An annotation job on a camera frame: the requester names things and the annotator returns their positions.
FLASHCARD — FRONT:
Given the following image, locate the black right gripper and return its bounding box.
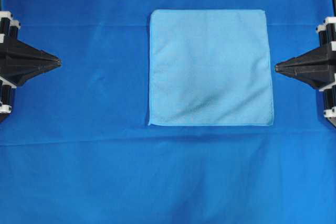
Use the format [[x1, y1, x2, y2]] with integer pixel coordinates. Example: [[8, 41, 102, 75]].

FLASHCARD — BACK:
[[274, 16, 336, 126]]

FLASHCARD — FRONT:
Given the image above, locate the blue table cloth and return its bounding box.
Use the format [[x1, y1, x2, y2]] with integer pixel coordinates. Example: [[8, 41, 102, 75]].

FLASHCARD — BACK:
[[1, 0, 335, 223]]

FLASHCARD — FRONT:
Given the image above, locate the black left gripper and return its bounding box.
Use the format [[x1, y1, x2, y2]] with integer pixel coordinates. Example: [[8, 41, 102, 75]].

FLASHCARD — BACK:
[[0, 10, 62, 122]]

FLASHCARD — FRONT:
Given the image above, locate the light blue towel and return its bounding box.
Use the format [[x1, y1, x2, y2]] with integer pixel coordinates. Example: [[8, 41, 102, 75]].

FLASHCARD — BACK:
[[149, 9, 274, 126]]

